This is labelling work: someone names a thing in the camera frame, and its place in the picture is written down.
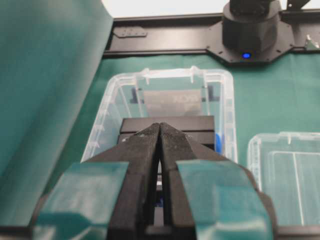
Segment clear plastic box lid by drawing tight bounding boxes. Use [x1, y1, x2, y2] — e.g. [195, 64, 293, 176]
[247, 132, 320, 227]

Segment clear plastic storage box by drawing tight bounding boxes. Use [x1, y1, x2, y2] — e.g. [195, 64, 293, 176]
[81, 66, 238, 162]

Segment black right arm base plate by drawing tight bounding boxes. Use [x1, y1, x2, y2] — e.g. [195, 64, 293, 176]
[206, 11, 295, 66]

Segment black boxes inside container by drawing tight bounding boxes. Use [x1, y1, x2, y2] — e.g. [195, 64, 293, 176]
[117, 89, 216, 151]

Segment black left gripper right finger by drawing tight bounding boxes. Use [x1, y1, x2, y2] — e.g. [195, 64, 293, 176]
[159, 122, 278, 240]

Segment green table cloth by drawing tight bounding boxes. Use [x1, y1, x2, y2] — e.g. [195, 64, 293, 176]
[0, 0, 320, 226]

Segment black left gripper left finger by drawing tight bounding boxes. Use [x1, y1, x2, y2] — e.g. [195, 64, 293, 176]
[32, 123, 160, 240]

